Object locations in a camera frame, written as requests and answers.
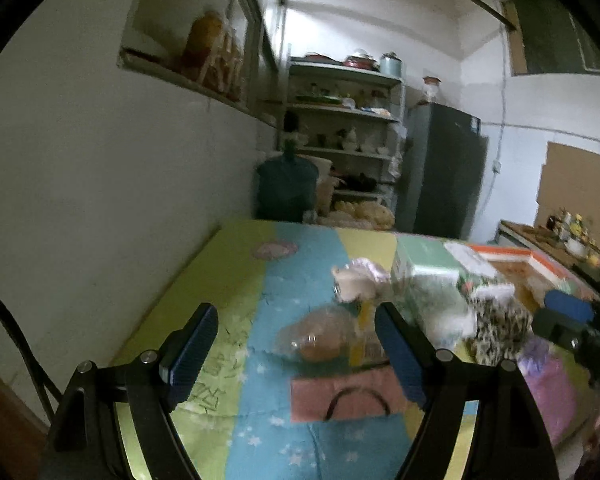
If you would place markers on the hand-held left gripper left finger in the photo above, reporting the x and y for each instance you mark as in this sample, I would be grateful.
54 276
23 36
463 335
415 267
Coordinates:
192 357

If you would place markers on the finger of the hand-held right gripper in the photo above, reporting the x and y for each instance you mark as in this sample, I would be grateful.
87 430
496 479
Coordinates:
555 329
570 306

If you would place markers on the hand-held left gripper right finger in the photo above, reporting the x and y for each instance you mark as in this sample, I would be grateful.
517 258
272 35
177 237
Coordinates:
400 357

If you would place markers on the leopard print cloth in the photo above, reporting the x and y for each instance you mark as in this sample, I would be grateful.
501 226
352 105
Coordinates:
500 330

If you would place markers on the orange cardboard box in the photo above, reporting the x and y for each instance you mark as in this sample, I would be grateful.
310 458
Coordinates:
527 260

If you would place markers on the clear plastic bag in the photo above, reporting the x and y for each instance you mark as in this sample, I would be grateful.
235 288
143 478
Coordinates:
317 335

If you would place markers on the white plush toy purple dress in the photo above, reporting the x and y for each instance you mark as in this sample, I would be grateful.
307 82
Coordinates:
355 280

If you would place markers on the pink paper bag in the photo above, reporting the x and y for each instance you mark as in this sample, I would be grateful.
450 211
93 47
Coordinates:
320 400

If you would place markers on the yellow packet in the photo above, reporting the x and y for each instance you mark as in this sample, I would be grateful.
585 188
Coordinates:
366 332

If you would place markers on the floral tissue pack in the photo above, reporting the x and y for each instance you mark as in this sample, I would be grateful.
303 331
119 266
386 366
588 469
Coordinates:
432 310

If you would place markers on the white bowl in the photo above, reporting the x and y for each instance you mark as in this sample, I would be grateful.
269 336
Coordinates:
576 247

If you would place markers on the kitchen counter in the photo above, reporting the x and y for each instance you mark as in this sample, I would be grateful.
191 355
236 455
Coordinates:
525 234

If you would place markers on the green tissue box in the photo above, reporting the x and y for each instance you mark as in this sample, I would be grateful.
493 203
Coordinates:
420 257

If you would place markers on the bag of flatbreads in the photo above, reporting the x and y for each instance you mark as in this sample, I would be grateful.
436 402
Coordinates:
365 212

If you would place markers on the black pan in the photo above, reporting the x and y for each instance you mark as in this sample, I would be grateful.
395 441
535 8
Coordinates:
357 180

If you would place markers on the dark grey refrigerator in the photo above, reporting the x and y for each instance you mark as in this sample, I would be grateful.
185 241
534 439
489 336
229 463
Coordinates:
440 170

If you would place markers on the blue water jug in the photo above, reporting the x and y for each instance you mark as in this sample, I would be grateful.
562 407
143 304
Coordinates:
285 187

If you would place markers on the white sack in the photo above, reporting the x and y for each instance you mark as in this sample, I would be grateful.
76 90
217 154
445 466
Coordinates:
322 180

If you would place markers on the grey metal shelf unit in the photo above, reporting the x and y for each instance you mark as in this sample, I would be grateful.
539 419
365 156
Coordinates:
342 152

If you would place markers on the dark bottle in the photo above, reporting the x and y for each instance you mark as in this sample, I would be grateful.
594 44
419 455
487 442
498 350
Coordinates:
291 132

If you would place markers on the glass jar with red lid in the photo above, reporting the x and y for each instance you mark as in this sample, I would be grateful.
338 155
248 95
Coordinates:
431 91

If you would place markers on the window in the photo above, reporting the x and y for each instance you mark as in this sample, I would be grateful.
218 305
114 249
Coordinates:
555 30

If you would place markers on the light blue pot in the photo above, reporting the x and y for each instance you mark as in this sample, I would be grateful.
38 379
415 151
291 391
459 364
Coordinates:
391 65

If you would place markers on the red pot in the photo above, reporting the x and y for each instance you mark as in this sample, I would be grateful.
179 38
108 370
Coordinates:
361 61

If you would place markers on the orange liquid jar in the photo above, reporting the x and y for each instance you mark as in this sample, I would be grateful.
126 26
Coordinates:
202 45

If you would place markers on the cardboard wall sheets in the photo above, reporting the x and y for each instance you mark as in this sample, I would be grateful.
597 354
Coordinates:
580 185

